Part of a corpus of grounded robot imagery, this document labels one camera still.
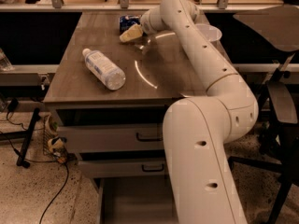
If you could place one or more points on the black office chair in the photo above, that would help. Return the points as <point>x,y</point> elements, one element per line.
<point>280,27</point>

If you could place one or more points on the grey drawer cabinet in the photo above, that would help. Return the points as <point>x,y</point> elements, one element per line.
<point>109,101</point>

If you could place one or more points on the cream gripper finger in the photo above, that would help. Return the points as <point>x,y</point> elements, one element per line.
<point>129,33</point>

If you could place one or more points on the top drawer with handle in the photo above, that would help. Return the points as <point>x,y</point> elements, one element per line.
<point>112,138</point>

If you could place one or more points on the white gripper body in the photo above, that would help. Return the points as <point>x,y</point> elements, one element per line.
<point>147,22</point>

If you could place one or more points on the open bottom drawer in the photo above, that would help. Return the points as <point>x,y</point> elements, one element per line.
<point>136,200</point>

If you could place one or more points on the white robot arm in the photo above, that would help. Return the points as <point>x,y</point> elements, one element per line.
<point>196,129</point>

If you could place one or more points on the white bowl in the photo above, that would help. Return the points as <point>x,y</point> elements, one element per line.
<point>211,33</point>

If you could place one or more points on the middle drawer with handle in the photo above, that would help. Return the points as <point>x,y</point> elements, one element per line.
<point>123,168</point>

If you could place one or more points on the clear plastic water bottle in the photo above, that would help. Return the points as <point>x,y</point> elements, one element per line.
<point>104,69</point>

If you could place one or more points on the blue pepsi can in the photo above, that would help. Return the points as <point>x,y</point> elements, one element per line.
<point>126,21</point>

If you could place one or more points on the drawer with handle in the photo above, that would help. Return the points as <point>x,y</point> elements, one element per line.
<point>112,138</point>
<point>123,168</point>

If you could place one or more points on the black stand leg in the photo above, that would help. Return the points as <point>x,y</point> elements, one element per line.
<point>27,139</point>

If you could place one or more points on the wire basket with items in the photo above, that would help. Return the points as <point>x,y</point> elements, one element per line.
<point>53,143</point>

